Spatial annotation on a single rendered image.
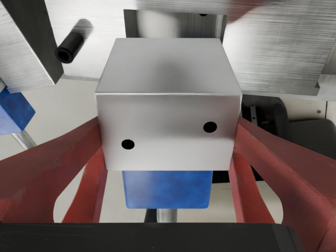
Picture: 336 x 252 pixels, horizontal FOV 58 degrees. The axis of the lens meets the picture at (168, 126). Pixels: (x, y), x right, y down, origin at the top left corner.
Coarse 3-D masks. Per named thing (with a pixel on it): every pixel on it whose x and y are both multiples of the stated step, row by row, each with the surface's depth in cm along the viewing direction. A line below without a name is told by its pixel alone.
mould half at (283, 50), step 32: (64, 0) 16; (96, 0) 16; (128, 0) 15; (160, 0) 15; (192, 0) 15; (224, 0) 15; (256, 0) 14; (288, 0) 14; (320, 0) 14; (64, 32) 17; (96, 32) 17; (224, 32) 16; (256, 32) 16; (288, 32) 15; (320, 32) 15; (64, 64) 19; (96, 64) 18; (256, 64) 17; (288, 64) 17; (320, 64) 16
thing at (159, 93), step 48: (144, 48) 13; (192, 48) 13; (96, 96) 10; (144, 96) 10; (192, 96) 10; (240, 96) 10; (144, 144) 11; (192, 144) 11; (144, 192) 15; (192, 192) 15
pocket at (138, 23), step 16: (128, 16) 17; (144, 16) 19; (160, 16) 18; (176, 16) 18; (192, 16) 18; (208, 16) 18; (224, 16) 17; (128, 32) 17; (144, 32) 19; (160, 32) 19; (176, 32) 19; (192, 32) 19; (208, 32) 19
